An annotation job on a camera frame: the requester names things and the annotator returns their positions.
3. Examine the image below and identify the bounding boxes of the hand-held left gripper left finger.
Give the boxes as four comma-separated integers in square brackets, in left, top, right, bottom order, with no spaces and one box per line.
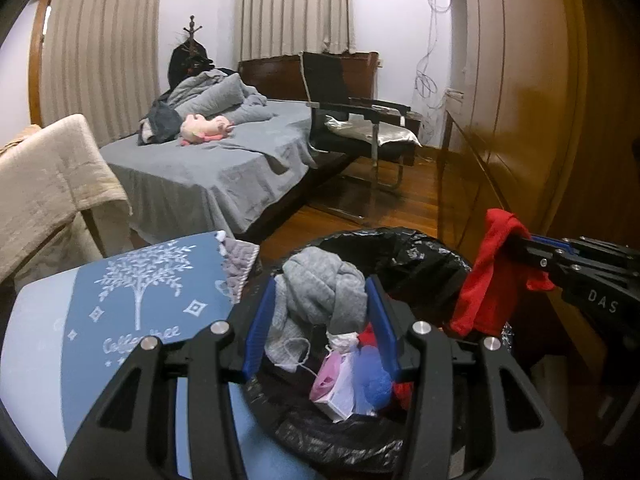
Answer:
[57,276,278,480]

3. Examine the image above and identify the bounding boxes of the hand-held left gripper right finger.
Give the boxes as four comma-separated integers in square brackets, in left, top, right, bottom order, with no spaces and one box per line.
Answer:
[364,274,584,480]

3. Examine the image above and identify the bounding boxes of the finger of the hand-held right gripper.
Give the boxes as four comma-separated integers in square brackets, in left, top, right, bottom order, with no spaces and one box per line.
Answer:
[509,231,640,287]
[529,233,640,262]

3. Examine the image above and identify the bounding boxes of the trash bin with black bag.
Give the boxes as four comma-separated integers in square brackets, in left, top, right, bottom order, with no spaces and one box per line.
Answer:
[235,227,517,480]

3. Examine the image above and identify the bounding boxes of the grey cloth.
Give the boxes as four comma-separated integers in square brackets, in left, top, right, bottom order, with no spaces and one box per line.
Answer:
[265,247,368,373]

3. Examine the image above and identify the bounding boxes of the white crumpled tissue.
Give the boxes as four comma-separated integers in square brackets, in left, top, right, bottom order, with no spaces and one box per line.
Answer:
[326,331,362,362]

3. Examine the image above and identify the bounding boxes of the blue knitted cloth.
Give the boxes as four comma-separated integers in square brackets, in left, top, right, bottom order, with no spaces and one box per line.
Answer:
[354,347,392,414]

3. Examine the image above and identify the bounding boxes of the brown wooden wardrobe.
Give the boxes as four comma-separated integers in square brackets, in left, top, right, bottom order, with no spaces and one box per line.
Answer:
[437,0,640,256]

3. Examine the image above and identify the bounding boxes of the bed with grey sheet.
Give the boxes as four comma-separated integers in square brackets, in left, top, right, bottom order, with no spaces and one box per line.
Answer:
[100,97,361,246]

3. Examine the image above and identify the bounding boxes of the silver cushion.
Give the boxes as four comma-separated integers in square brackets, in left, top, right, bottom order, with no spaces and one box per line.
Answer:
[324,114,420,149]

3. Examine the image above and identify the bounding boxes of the pink plush toy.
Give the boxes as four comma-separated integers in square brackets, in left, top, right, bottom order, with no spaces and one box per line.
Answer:
[179,114,236,147]

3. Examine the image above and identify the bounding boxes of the dark grey clothes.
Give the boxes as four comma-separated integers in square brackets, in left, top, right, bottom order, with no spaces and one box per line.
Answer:
[137,100,183,146]

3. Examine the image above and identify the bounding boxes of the grey duvet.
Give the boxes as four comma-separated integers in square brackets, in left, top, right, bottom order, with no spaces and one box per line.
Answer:
[160,71,273,126]

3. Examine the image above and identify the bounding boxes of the beige blanket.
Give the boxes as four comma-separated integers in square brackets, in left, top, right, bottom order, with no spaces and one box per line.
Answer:
[0,114,132,286]

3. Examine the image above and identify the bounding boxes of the dark wooden headboard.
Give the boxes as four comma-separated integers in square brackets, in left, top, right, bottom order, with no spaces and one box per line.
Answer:
[237,51,381,106]

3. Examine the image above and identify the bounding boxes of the black cantilever chair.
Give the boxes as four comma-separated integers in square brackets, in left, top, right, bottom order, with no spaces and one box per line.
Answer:
[300,51,424,224]

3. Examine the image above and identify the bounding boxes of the black coat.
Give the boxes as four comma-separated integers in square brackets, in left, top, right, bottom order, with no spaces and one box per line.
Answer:
[167,42,216,93]

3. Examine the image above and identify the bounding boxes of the wooden coat rack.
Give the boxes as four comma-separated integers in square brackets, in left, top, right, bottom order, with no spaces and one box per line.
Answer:
[180,15,202,48]

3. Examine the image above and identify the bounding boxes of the wide beige curtain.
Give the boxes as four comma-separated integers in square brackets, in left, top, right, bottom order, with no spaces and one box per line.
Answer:
[39,0,163,146]

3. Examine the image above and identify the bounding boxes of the narrow beige curtain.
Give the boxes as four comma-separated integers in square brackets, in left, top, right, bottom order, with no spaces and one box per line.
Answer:
[239,0,351,61]

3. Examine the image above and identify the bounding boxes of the hanging white cables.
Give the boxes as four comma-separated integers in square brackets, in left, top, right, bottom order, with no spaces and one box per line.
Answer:
[414,0,455,128]

